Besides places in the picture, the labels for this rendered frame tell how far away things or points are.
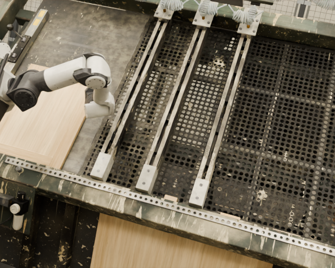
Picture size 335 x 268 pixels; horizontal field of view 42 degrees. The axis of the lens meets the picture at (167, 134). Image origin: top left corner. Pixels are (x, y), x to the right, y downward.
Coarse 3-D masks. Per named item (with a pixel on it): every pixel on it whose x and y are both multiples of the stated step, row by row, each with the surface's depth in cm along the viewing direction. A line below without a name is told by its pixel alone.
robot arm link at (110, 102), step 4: (108, 96) 185; (112, 96) 187; (96, 100) 182; (108, 100) 184; (112, 100) 186; (100, 104) 184; (104, 104) 185; (108, 104) 185; (112, 104) 186; (112, 108) 189; (112, 112) 191
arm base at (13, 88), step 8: (24, 72) 176; (16, 80) 174; (16, 88) 166; (24, 88) 166; (8, 96) 169; (16, 96) 167; (24, 96) 167; (32, 96) 167; (16, 104) 171; (24, 104) 170; (32, 104) 169
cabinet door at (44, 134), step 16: (32, 64) 245; (48, 96) 233; (64, 96) 233; (80, 96) 232; (16, 112) 229; (32, 112) 229; (48, 112) 228; (64, 112) 227; (80, 112) 226; (0, 128) 225; (16, 128) 224; (32, 128) 224; (48, 128) 223; (64, 128) 223; (0, 144) 220; (16, 144) 220; (32, 144) 219; (48, 144) 218; (64, 144) 218; (32, 160) 214; (48, 160) 214; (64, 160) 214
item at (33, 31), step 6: (36, 18) 259; (42, 18) 259; (42, 24) 260; (30, 30) 255; (36, 30) 255; (36, 36) 257; (30, 42) 252; (24, 48) 248; (24, 54) 250; (18, 60) 245; (6, 66) 242; (12, 66) 242; (18, 66) 246; (12, 72) 242
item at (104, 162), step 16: (160, 16) 244; (160, 32) 243; (160, 48) 245; (144, 64) 236; (144, 80) 230; (128, 96) 223; (128, 112) 218; (112, 128) 214; (112, 144) 210; (96, 160) 206; (112, 160) 210; (96, 176) 202
